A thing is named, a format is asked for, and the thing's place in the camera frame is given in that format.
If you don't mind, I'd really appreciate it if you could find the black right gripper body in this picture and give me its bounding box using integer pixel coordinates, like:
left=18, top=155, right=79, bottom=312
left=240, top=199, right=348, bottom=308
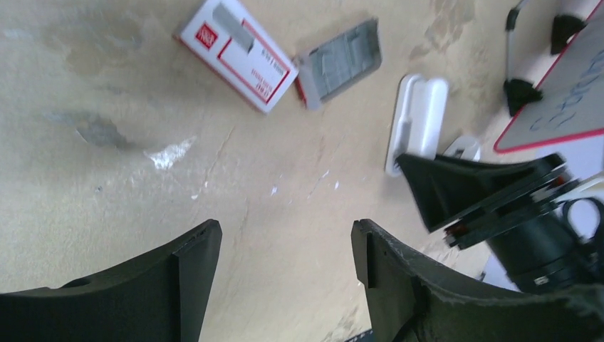
left=444, top=155, right=603, bottom=294

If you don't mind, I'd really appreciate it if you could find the red framed whiteboard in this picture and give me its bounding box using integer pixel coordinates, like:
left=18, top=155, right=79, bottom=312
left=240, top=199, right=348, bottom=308
left=494, top=1, right=603, bottom=153

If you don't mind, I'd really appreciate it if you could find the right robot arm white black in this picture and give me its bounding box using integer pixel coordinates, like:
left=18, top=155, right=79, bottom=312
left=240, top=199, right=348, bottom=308
left=395, top=142, right=603, bottom=294

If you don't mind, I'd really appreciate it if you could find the white stapler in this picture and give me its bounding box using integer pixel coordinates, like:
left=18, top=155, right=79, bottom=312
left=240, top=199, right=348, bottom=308
left=385, top=73, right=449, bottom=177

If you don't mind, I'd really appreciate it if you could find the red white staple box sleeve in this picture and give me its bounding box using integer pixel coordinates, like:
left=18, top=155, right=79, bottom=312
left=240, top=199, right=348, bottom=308
left=175, top=0, right=298, bottom=114

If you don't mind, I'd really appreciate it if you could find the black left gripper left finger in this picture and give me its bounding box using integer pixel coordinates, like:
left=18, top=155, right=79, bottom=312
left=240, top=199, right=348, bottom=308
left=1, top=219, right=222, bottom=341

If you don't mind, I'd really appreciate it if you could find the black whiteboard easel stand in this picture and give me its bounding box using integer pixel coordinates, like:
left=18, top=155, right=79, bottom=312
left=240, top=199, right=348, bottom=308
left=503, top=1, right=587, bottom=118

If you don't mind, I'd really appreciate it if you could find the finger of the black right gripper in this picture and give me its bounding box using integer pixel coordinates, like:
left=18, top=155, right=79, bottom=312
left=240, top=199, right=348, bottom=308
left=395, top=154, right=557, bottom=233

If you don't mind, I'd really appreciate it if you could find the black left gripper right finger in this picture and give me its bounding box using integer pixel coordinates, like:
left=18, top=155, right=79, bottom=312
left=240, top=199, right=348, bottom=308
left=351, top=219, right=603, bottom=341

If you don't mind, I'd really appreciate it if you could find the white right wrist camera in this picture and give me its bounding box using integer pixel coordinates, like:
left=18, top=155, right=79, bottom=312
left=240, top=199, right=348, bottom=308
left=443, top=135, right=481, bottom=162

